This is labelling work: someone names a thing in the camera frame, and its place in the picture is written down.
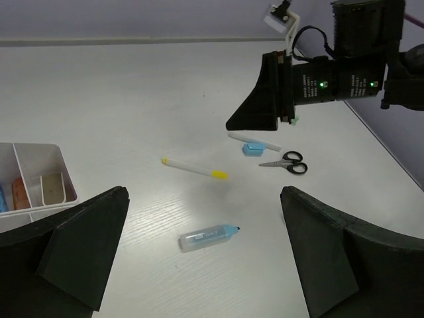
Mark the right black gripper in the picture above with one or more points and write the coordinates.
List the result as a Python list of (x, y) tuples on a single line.
[(282, 86)]

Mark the light blue eraser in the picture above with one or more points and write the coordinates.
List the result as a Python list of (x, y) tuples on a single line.
[(253, 149)]

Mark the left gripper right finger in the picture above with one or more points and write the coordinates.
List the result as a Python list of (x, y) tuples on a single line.
[(349, 267)]

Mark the white yellow cap marker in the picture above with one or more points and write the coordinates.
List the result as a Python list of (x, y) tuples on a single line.
[(195, 169)]

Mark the green highlighter cap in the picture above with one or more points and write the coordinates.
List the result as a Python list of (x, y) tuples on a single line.
[(295, 120)]

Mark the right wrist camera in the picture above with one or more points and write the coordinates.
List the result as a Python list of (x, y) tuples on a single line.
[(284, 21)]

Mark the white divided organizer tray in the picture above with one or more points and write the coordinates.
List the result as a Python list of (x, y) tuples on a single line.
[(30, 161)]

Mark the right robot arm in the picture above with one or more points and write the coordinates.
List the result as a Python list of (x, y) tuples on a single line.
[(363, 60)]

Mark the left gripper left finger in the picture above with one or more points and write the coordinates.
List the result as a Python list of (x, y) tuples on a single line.
[(59, 266)]

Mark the white pen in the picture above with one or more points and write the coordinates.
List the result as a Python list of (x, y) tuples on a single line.
[(244, 138)]

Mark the blue highlighter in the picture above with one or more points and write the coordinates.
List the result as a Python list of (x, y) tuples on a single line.
[(3, 202), (209, 236)]

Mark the black handled scissors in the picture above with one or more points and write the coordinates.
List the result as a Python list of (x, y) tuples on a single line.
[(292, 161)]

